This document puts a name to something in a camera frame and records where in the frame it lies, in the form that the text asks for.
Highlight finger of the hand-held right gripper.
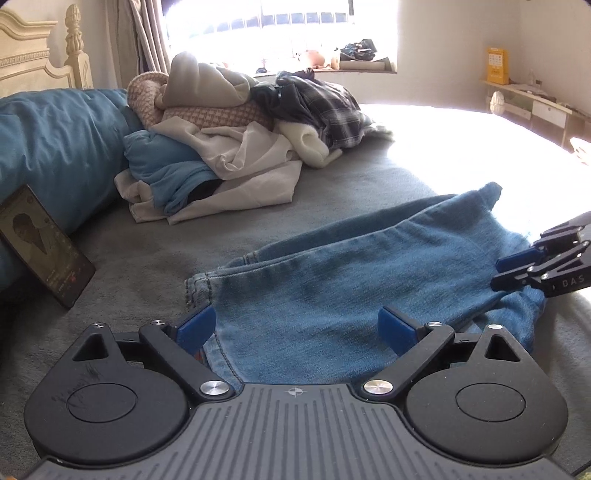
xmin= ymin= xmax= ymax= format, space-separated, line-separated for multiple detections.
xmin=495 ymin=213 xmax=591 ymax=275
xmin=489 ymin=239 xmax=591 ymax=293

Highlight dark cloth bundle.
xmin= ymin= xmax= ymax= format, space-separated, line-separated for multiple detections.
xmin=341 ymin=39 xmax=378 ymax=61

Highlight beige hoodie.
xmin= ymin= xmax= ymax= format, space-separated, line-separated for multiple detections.
xmin=154 ymin=52 xmax=260 ymax=112

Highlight dark plaid shirt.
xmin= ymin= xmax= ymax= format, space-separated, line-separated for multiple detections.
xmin=252 ymin=69 xmax=393 ymax=151

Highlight yellow box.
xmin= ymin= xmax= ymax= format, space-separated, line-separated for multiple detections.
xmin=485 ymin=46 xmax=510 ymax=86

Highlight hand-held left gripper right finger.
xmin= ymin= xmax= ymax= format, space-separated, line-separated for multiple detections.
xmin=360 ymin=305 xmax=526 ymax=400

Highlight white fleece garment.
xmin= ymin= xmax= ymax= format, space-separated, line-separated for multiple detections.
xmin=276 ymin=119 xmax=341 ymax=169

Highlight white cotton garment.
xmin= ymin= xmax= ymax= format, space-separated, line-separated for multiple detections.
xmin=115 ymin=117 xmax=304 ymax=226

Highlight blue duvet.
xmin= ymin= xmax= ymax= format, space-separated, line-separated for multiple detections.
xmin=0 ymin=89 xmax=144 ymax=297

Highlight black smartphone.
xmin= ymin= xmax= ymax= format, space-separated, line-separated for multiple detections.
xmin=0 ymin=185 xmax=97 ymax=309

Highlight black garment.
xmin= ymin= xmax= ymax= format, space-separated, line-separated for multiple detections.
xmin=187 ymin=179 xmax=223 ymax=205

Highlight pink houndstooth garment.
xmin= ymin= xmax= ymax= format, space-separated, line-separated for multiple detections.
xmin=127 ymin=71 xmax=276 ymax=133

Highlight clay pot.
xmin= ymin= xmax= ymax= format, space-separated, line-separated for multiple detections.
xmin=298 ymin=48 xmax=327 ymax=68

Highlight blue denim jeans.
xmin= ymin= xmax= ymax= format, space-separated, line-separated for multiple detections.
xmin=185 ymin=181 xmax=548 ymax=387

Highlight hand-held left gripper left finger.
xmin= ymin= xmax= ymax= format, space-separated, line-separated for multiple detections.
xmin=68 ymin=304 xmax=235 ymax=402

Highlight cream carved headboard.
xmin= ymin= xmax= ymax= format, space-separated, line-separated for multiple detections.
xmin=0 ymin=4 xmax=96 ymax=99

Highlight grey bed blanket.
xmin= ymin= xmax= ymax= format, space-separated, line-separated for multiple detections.
xmin=0 ymin=104 xmax=591 ymax=480

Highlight light blue garment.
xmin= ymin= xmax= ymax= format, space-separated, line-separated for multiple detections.
xmin=122 ymin=130 xmax=218 ymax=216

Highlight cardboard box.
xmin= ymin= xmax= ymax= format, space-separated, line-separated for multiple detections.
xmin=339 ymin=55 xmax=393 ymax=73

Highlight grey curtain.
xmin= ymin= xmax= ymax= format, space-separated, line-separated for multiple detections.
xmin=117 ymin=0 xmax=172 ymax=91

